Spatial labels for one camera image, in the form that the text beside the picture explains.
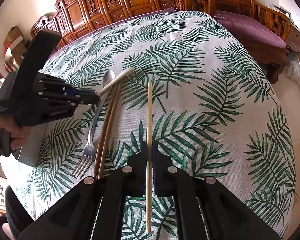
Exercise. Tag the carved wooden bench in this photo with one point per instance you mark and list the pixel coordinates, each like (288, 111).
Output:
(76, 18)

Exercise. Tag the brown wooden chopstick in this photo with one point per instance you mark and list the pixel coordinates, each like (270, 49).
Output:
(103, 133)
(109, 130)

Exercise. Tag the palm leaf print tablecloth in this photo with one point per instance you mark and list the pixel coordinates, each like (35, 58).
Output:
(215, 113)

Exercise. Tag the person's left hand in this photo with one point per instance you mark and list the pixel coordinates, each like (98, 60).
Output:
(19, 134)

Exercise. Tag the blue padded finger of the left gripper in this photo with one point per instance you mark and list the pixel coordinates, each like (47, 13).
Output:
(84, 97)

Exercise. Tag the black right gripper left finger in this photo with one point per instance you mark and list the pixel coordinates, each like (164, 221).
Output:
(94, 208)

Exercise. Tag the cardboard boxes stack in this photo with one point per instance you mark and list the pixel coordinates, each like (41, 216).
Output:
(14, 46)

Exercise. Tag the purple bench cushion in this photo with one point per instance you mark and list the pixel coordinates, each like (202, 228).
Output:
(247, 28)

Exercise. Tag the silver metal spoon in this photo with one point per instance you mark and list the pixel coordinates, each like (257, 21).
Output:
(108, 77)

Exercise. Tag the light beige chopstick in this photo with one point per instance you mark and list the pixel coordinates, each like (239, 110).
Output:
(149, 161)
(124, 73)

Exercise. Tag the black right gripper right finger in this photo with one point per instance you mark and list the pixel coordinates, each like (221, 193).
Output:
(205, 208)

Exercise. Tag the silver metal fork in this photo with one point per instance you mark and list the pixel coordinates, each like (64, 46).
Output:
(89, 151)

